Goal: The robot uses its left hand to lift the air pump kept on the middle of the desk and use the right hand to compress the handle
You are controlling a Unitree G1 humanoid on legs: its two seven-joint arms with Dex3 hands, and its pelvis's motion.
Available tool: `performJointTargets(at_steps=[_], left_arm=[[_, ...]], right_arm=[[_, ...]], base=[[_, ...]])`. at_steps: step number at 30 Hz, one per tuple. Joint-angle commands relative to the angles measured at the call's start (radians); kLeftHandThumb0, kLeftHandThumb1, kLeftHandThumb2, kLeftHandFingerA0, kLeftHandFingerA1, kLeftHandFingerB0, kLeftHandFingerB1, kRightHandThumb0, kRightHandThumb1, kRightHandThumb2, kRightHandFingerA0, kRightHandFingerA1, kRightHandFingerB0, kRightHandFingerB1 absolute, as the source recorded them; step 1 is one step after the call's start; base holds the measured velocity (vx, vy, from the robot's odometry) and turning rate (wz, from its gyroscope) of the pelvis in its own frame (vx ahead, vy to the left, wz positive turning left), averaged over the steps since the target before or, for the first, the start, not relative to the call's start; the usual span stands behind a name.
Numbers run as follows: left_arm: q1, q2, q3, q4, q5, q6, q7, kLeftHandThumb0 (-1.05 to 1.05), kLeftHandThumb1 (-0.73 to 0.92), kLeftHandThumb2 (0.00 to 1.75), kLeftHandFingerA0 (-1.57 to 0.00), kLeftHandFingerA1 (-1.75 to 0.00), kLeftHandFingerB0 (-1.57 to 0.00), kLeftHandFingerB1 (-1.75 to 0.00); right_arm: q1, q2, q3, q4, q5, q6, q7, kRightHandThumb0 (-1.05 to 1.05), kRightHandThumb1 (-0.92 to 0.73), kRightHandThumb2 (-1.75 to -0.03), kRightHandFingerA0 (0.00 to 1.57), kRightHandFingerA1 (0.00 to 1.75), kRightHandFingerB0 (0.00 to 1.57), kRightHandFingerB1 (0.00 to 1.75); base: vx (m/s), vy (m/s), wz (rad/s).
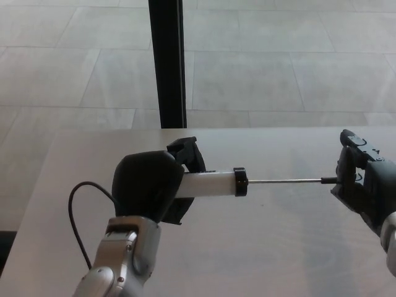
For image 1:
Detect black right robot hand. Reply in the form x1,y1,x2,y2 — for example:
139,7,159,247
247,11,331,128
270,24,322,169
330,129,396,239

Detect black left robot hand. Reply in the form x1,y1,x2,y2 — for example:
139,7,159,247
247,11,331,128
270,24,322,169
111,136,207,226

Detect white air pump black handle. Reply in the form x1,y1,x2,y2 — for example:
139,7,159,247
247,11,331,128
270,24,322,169
181,166,341,199

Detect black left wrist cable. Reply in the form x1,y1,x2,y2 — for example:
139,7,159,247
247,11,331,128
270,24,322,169
68,181,120,270

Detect black vertical post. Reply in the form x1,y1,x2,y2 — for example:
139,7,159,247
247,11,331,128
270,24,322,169
148,0,188,129

